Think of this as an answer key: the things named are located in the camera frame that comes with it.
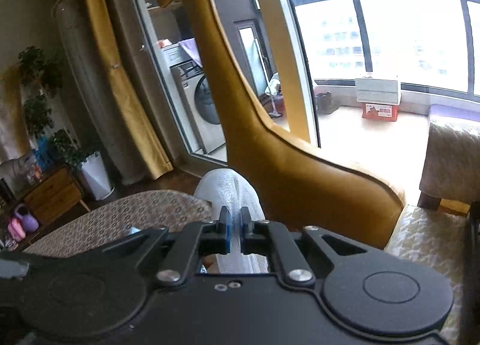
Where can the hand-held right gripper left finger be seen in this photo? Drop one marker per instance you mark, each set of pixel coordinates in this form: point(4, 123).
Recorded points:
point(224, 232)

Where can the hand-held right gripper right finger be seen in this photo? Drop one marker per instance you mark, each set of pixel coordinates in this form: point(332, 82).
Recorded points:
point(245, 232)

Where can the white knit sock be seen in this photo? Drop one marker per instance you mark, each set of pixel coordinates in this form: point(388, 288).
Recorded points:
point(228, 189)

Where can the pink toy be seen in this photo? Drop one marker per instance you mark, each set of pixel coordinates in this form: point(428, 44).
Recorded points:
point(15, 230)

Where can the purple toy kettle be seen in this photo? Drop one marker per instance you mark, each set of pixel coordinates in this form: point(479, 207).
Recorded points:
point(26, 219)

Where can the wooden cabinet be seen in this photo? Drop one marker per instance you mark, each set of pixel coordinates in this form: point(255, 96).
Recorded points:
point(54, 195)

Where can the yellow giraffe-shaped chair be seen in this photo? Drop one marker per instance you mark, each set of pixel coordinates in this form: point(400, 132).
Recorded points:
point(277, 142)

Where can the white washing machine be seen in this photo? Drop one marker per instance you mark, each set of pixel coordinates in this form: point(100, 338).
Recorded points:
point(198, 112)

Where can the white planter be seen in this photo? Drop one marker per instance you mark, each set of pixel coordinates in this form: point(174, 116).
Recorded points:
point(97, 176)

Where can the upright vacuum cleaner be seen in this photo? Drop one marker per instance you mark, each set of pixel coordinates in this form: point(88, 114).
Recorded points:
point(273, 97)

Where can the dark shoes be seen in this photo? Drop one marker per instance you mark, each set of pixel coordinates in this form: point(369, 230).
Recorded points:
point(324, 103)

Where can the green potted plant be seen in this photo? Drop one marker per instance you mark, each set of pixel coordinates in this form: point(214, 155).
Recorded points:
point(41, 104)

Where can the cream patterned seat cushion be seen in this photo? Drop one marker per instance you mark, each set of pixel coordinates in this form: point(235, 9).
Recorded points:
point(423, 240)

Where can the red cardboard box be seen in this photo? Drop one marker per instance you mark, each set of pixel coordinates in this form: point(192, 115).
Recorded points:
point(380, 111)

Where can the purple cloth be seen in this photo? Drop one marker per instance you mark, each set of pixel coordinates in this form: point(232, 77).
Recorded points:
point(191, 50)

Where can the stack of white boxes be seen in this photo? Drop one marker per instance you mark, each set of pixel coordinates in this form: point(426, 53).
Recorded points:
point(377, 89)

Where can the yellow curtain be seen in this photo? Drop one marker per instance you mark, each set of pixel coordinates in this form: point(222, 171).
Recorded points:
point(116, 67)

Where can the white standing air conditioner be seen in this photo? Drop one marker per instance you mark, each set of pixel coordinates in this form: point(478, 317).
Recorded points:
point(86, 78)

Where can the beige quilted sofa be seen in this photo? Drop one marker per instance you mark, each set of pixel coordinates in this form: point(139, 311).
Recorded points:
point(453, 157)

